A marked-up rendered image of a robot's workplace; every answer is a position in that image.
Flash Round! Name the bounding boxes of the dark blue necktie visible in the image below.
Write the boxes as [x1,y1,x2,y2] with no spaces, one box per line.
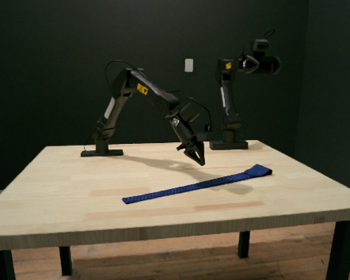
[122,164,272,204]

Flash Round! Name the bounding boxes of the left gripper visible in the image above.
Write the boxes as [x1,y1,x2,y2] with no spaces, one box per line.
[245,50,283,74]

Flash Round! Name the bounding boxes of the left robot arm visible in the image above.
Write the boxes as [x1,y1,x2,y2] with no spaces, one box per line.
[209,40,270,146]

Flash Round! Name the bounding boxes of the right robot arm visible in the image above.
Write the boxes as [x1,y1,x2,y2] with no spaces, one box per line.
[80,68,202,157]

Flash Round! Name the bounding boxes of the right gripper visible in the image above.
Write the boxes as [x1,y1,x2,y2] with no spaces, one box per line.
[176,124,213,166]

